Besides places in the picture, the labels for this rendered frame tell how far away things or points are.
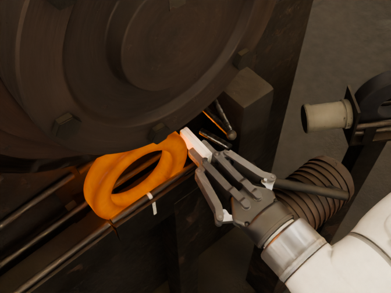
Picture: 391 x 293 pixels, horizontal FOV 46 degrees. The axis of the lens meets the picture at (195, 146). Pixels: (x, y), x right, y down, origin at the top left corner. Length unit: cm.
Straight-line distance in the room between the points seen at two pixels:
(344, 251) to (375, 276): 5
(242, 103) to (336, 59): 136
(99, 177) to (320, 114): 46
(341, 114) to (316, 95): 100
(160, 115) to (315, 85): 153
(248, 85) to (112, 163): 28
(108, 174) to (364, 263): 38
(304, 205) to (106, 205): 45
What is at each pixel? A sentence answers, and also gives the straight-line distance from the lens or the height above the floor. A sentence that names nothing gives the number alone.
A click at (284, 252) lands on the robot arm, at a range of 69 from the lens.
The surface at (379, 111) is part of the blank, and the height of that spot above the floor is 68.
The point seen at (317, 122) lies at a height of 68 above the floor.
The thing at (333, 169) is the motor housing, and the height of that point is 53.
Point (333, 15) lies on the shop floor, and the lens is 234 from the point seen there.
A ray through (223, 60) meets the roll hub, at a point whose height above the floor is 104.
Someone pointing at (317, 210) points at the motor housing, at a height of 51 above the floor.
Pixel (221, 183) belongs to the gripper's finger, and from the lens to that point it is 74.
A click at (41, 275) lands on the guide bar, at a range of 76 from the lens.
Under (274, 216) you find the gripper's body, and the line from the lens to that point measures 70.
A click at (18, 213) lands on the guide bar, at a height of 75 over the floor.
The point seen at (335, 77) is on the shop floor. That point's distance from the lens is 203.
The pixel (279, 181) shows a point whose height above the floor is 59.
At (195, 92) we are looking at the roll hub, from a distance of 49.
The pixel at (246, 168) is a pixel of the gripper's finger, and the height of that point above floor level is 74.
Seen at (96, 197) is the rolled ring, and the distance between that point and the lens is 70.
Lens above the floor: 138
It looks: 54 degrees down
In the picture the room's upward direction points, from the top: straight up
